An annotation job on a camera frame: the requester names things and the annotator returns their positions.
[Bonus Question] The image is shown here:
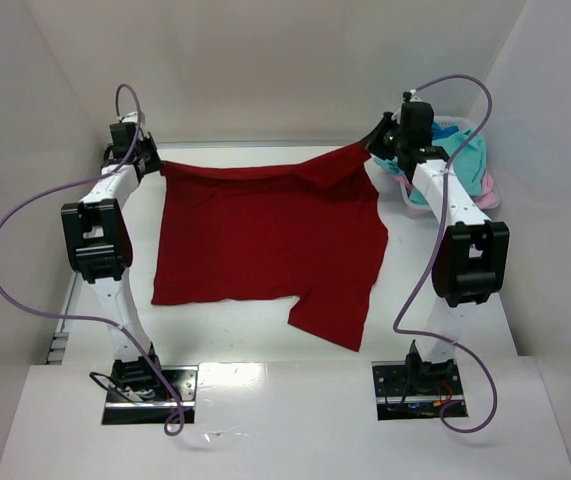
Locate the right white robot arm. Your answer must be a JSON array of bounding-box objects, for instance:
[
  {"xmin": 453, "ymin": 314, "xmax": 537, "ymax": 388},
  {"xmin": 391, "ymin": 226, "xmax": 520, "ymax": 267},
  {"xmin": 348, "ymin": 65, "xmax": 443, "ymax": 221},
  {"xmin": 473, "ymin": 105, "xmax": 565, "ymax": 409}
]
[{"xmin": 362, "ymin": 95, "xmax": 509, "ymax": 394}]

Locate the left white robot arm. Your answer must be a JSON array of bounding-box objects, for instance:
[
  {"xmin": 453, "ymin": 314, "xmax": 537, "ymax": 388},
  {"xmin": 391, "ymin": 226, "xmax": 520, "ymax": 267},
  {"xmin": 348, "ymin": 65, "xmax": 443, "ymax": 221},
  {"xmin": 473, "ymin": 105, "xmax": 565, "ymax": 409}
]
[{"xmin": 61, "ymin": 119, "xmax": 162, "ymax": 402}]

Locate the red t shirt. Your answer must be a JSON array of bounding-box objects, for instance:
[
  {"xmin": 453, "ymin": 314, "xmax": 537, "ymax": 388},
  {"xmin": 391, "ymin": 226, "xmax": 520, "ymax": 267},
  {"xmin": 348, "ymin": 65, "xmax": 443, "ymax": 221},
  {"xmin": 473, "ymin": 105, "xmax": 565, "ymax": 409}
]
[{"xmin": 151, "ymin": 143, "xmax": 388, "ymax": 351}]

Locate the teal t shirt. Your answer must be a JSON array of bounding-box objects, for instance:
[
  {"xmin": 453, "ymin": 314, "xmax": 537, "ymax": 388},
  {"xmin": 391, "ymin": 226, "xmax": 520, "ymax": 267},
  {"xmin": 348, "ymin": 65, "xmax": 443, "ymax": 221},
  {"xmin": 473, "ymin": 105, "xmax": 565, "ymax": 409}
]
[{"xmin": 372, "ymin": 128, "xmax": 488, "ymax": 210}]

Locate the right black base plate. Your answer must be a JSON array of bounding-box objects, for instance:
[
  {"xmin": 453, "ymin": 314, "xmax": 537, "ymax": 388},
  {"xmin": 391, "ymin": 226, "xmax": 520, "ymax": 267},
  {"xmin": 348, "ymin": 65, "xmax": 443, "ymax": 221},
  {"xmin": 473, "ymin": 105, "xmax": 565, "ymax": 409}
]
[{"xmin": 372, "ymin": 361, "xmax": 468, "ymax": 421}]

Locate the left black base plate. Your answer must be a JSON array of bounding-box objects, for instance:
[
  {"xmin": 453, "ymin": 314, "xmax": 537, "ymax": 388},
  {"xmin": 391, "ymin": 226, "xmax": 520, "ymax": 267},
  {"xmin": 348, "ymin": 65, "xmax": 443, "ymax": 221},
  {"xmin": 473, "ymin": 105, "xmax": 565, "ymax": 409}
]
[{"xmin": 101, "ymin": 362, "xmax": 200, "ymax": 426}]

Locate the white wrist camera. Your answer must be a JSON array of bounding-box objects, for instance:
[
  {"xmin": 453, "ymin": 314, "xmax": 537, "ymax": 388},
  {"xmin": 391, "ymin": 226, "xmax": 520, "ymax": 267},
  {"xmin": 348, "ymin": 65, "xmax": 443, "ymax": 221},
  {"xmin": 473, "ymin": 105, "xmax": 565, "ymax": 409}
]
[
  {"xmin": 118, "ymin": 111, "xmax": 145, "ymax": 128},
  {"xmin": 402, "ymin": 89, "xmax": 421, "ymax": 103}
]

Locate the white plastic laundry basket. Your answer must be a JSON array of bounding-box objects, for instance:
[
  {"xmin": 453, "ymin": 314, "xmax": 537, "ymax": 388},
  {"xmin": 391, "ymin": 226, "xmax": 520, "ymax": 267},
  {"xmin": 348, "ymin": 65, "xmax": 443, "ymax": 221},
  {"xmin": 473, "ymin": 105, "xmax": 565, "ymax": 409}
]
[{"xmin": 389, "ymin": 114, "xmax": 503, "ymax": 219}]

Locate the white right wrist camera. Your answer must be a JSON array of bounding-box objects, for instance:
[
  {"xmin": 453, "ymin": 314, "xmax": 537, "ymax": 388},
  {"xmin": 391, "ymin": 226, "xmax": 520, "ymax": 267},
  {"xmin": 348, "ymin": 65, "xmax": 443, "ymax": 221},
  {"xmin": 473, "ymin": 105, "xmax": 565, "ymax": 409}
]
[{"xmin": 402, "ymin": 89, "xmax": 421, "ymax": 103}]

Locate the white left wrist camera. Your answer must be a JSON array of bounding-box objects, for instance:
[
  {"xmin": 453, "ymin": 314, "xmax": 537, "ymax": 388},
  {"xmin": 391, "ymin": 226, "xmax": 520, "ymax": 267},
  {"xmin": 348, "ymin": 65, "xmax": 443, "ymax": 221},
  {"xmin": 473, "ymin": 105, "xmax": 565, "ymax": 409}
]
[{"xmin": 118, "ymin": 111, "xmax": 145, "ymax": 128}]

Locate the pink t shirt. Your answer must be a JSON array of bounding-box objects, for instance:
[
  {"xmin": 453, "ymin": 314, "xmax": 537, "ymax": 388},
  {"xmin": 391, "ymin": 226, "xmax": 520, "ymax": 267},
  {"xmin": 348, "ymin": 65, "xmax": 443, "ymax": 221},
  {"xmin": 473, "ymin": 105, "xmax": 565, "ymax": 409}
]
[{"xmin": 391, "ymin": 171, "xmax": 500, "ymax": 215}]

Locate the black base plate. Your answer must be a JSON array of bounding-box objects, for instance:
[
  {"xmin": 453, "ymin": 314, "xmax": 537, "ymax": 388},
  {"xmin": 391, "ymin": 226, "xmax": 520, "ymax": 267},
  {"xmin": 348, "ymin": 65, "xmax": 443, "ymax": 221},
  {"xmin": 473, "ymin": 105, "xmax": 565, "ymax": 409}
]
[
  {"xmin": 372, "ymin": 361, "xmax": 468, "ymax": 421},
  {"xmin": 101, "ymin": 362, "xmax": 200, "ymax": 426}
]

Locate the blue t shirt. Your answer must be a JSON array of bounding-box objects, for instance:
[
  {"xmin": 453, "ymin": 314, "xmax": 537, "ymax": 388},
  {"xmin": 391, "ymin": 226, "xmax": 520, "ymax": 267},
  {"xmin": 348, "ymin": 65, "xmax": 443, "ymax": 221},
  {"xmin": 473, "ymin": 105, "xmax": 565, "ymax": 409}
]
[{"xmin": 431, "ymin": 122, "xmax": 459, "ymax": 145}]

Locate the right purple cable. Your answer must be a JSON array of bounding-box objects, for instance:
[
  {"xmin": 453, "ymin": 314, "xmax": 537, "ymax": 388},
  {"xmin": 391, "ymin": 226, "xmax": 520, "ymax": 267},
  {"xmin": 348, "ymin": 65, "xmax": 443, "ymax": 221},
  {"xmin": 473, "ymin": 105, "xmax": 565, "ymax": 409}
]
[{"xmin": 392, "ymin": 73, "xmax": 499, "ymax": 433}]

